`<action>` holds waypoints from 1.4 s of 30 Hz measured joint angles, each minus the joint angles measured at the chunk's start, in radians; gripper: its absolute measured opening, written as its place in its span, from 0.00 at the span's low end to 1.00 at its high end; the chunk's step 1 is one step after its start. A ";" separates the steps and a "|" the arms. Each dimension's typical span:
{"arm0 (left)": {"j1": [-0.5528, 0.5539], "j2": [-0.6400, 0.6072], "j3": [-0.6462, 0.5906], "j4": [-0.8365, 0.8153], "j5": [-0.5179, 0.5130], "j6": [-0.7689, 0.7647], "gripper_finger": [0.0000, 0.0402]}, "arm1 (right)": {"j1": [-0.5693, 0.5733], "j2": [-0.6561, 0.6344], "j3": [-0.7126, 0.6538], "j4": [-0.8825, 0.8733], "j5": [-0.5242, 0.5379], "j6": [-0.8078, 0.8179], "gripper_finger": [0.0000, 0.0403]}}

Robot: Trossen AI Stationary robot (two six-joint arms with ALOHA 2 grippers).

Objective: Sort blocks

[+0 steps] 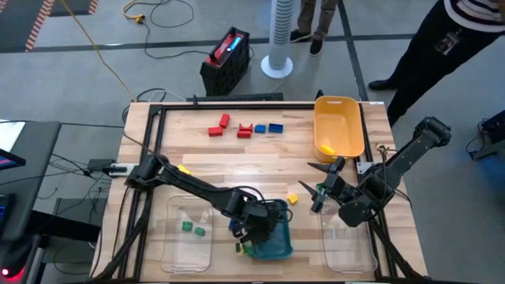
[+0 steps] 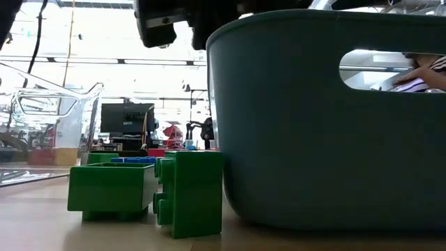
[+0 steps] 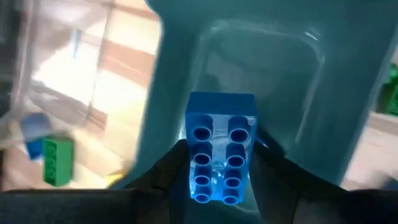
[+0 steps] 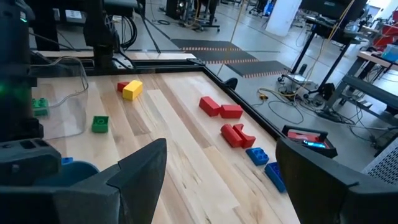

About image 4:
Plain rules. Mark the black aluminium table frame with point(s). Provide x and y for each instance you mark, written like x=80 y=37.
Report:
x=266 y=125

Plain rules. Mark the white pillar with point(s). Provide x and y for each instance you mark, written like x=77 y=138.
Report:
x=283 y=15

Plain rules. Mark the small blue toy brick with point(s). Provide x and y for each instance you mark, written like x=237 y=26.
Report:
x=257 y=156

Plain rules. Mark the black rolling stand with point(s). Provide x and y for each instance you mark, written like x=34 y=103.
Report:
x=199 y=25

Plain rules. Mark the black clamp knob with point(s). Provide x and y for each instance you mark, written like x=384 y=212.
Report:
x=231 y=83

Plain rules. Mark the black standing desk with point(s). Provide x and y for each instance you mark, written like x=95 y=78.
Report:
x=329 y=7

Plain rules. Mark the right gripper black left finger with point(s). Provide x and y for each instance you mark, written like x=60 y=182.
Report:
x=141 y=186

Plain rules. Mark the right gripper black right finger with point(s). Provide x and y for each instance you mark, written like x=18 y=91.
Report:
x=311 y=186

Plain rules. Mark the grey metal workbench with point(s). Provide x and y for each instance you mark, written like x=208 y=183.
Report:
x=373 y=90

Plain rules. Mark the long blue toy brick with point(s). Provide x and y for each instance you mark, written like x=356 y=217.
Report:
x=275 y=175
x=67 y=160

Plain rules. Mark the red rectangular block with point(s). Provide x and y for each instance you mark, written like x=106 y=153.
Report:
x=210 y=106
x=231 y=111
x=122 y=86

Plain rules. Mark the black striped floor mat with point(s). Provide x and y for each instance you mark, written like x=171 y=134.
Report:
x=258 y=68
x=214 y=43

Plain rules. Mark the teal plastic bin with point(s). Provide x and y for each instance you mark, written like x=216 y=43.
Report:
x=71 y=174

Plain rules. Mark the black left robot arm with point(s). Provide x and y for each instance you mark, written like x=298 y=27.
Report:
x=15 y=46

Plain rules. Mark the yellow rectangular block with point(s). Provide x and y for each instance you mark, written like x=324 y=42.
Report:
x=132 y=90

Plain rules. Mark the small green toy brick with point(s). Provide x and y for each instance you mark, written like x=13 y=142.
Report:
x=100 y=124
x=40 y=106

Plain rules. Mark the red arch block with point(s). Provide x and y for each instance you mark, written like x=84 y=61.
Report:
x=247 y=138

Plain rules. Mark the clear plastic bin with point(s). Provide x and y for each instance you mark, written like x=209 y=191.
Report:
x=68 y=102

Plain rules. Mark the black and red power box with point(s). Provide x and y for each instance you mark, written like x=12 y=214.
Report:
x=308 y=140

